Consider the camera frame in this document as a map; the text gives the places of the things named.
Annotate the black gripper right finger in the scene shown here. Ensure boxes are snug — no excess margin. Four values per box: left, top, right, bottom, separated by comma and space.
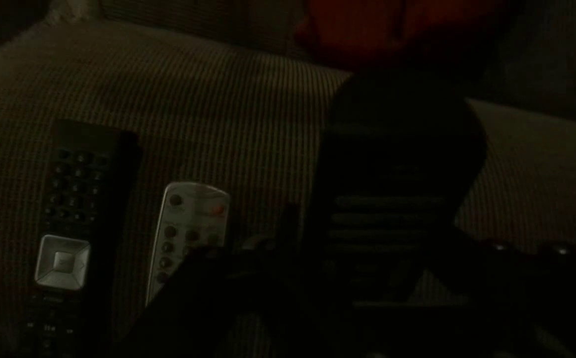
426, 226, 576, 358

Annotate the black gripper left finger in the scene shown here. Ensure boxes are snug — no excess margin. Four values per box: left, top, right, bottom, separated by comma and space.
126, 202, 306, 358

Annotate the black ribbed remote control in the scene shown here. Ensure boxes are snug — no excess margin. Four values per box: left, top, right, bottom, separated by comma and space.
304, 69, 491, 334

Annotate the silver remote control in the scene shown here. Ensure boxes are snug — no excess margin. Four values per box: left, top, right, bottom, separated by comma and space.
144, 180, 235, 308

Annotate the black remote with silver pad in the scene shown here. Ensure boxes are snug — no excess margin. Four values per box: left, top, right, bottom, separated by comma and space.
16, 117, 144, 358

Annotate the red cloth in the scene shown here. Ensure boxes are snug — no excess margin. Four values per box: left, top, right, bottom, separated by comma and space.
293, 0, 523, 71

